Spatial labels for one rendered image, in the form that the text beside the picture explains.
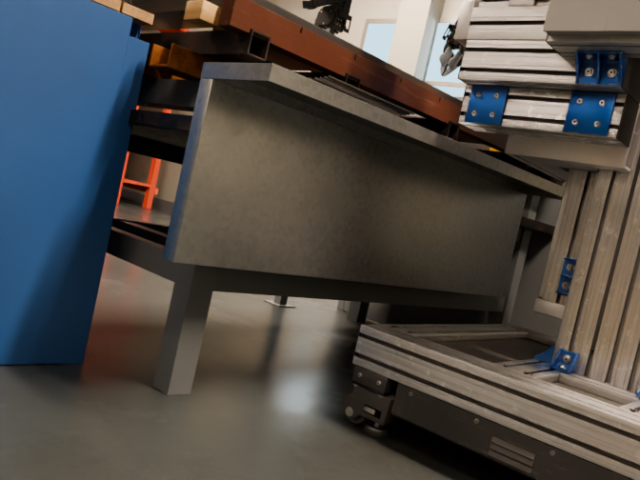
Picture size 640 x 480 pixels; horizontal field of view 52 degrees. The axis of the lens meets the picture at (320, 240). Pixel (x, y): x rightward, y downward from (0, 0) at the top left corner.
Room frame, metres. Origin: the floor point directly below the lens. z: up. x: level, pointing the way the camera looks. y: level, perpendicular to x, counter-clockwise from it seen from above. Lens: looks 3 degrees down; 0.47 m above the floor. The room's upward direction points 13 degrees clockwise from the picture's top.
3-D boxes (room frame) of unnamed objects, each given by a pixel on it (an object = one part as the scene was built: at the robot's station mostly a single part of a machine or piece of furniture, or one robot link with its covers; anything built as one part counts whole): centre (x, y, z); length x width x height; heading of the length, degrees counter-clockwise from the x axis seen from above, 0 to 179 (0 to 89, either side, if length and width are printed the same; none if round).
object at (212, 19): (1.36, 0.34, 0.79); 0.06 x 0.05 x 0.04; 47
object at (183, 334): (1.40, 0.25, 0.34); 0.06 x 0.06 x 0.68; 47
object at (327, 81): (1.41, 0.03, 0.70); 0.39 x 0.12 x 0.04; 137
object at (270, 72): (1.65, -0.23, 0.67); 1.30 x 0.20 x 0.03; 137
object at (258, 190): (1.70, -0.17, 0.48); 1.30 x 0.04 x 0.35; 137
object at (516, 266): (2.43, -0.72, 0.34); 0.06 x 0.06 x 0.68; 47
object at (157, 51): (1.99, -0.15, 0.70); 1.66 x 0.08 x 0.05; 137
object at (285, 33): (1.87, -0.28, 0.80); 1.62 x 0.04 x 0.06; 137
